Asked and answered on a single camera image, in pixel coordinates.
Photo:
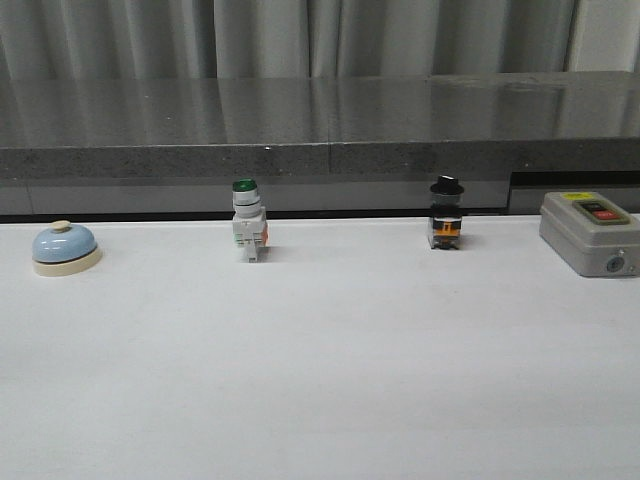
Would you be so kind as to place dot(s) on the grey push button switch box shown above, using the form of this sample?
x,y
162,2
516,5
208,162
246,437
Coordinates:
x,y
592,234

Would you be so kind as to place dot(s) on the blue and cream call bell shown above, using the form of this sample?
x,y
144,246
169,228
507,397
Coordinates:
x,y
63,249

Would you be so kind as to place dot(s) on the grey granite counter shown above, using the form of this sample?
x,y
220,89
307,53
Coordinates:
x,y
348,146

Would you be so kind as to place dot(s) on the grey curtain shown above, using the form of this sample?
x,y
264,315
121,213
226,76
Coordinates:
x,y
285,39

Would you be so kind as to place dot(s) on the green push button switch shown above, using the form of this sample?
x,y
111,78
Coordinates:
x,y
249,223

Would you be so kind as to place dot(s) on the black rotary selector switch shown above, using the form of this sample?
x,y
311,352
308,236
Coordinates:
x,y
445,223

